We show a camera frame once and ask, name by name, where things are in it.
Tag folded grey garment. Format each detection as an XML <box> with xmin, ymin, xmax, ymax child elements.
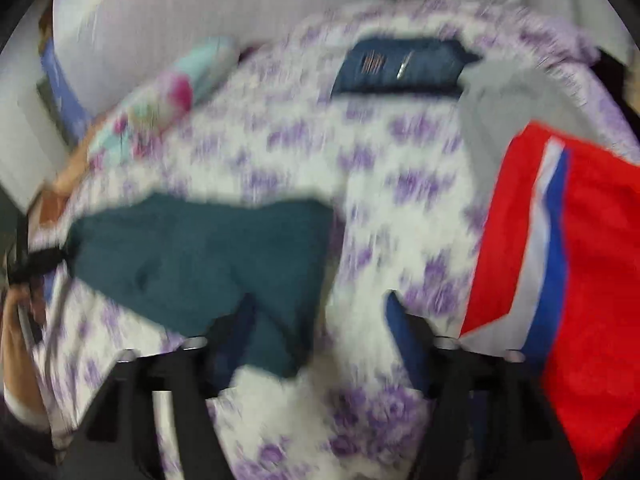
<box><xmin>457</xmin><ymin>65</ymin><xmax>606</xmax><ymax>153</ymax></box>

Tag red white blue garment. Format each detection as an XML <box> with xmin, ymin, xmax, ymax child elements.
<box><xmin>457</xmin><ymin>121</ymin><xmax>640</xmax><ymax>480</ymax></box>

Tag folded floral blanket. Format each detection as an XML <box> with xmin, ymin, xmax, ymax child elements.
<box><xmin>87</xmin><ymin>35</ymin><xmax>238</xmax><ymax>166</ymax></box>

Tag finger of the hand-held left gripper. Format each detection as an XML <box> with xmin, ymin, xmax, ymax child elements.
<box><xmin>22</xmin><ymin>245</ymin><xmax>78</xmax><ymax>278</ymax></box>

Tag blue patterned pillow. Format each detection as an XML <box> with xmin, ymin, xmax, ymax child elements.
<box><xmin>40</xmin><ymin>42</ymin><xmax>91</xmax><ymax>143</ymax></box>

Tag dark green pants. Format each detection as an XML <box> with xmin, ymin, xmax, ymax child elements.
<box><xmin>65</xmin><ymin>192</ymin><xmax>336</xmax><ymax>378</ymax></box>

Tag white lace cover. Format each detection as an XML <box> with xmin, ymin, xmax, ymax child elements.
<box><xmin>52</xmin><ymin>0</ymin><xmax>628</xmax><ymax>111</ymax></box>

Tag folded blue jeans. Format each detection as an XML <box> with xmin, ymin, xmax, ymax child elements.
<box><xmin>331</xmin><ymin>36</ymin><xmax>483</xmax><ymax>98</ymax></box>

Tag person's left hand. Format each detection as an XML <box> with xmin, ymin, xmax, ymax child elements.
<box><xmin>0</xmin><ymin>287</ymin><xmax>46</xmax><ymax>416</ymax></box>

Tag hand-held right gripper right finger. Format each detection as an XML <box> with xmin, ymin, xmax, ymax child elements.
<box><xmin>384</xmin><ymin>289</ymin><xmax>583</xmax><ymax>480</ymax></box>

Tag purple floral bedsheet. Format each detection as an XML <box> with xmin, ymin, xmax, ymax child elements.
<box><xmin>30</xmin><ymin>0</ymin><xmax>640</xmax><ymax>480</ymax></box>

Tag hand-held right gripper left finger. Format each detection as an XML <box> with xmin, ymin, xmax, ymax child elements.
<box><xmin>60</xmin><ymin>292</ymin><xmax>261</xmax><ymax>480</ymax></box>

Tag orange brown pillow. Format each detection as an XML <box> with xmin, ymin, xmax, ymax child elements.
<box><xmin>37</xmin><ymin>130</ymin><xmax>101</xmax><ymax>226</ymax></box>

